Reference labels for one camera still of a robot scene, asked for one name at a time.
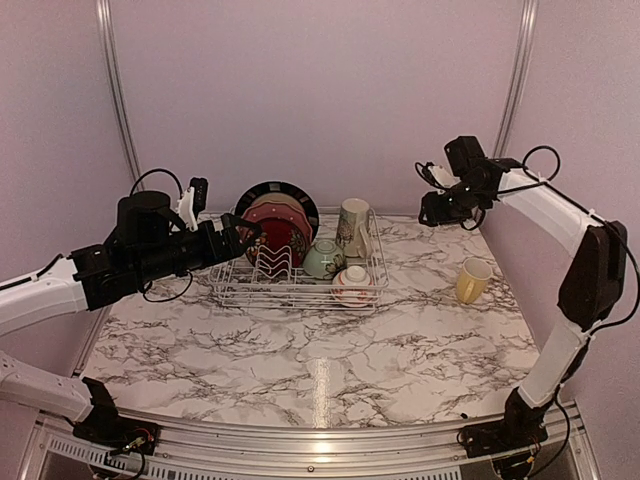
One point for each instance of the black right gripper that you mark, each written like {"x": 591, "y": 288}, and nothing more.
{"x": 435, "y": 212}

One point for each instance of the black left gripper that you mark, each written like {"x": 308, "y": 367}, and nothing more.
{"x": 231, "y": 248}

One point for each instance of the red floral plate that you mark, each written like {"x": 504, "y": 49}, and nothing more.
{"x": 279, "y": 235}

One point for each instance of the tall seashell ceramic mug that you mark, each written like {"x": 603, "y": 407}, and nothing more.
{"x": 353, "y": 229}

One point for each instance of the yellow ceramic mug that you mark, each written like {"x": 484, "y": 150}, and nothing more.
{"x": 473, "y": 279}

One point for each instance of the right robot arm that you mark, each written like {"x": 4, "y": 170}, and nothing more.
{"x": 597, "y": 248}

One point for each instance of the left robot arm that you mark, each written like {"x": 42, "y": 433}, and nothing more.
{"x": 151, "y": 241}

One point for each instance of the pink dotted scalloped plate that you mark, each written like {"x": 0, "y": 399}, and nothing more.
{"x": 278, "y": 206}

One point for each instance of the black striped large plate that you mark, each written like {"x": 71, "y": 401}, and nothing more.
{"x": 292, "y": 192}

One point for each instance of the light green floral bowl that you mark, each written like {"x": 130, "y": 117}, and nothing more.
{"x": 324, "y": 260}

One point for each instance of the white red patterned bowl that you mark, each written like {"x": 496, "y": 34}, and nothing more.
{"x": 352, "y": 285}

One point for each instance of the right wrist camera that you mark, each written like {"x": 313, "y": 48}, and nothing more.
{"x": 436, "y": 176}

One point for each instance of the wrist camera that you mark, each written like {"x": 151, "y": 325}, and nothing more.
{"x": 193, "y": 202}
{"x": 436, "y": 176}

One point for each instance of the white wire dish rack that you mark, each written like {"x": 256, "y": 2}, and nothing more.
{"x": 272, "y": 282}

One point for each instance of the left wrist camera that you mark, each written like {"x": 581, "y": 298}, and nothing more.
{"x": 193, "y": 202}

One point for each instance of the right aluminium frame post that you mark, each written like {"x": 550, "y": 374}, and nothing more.
{"x": 518, "y": 76}

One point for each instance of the aluminium frame post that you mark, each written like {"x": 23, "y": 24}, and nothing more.
{"x": 518, "y": 76}
{"x": 108, "y": 44}

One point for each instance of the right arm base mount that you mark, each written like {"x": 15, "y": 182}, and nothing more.
{"x": 505, "y": 435}

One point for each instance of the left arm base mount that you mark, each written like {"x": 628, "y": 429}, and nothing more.
{"x": 104, "y": 425}

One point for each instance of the left aluminium frame post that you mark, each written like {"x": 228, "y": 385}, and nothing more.
{"x": 108, "y": 44}

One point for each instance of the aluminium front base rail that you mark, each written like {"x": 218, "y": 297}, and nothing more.
{"x": 190, "y": 449}

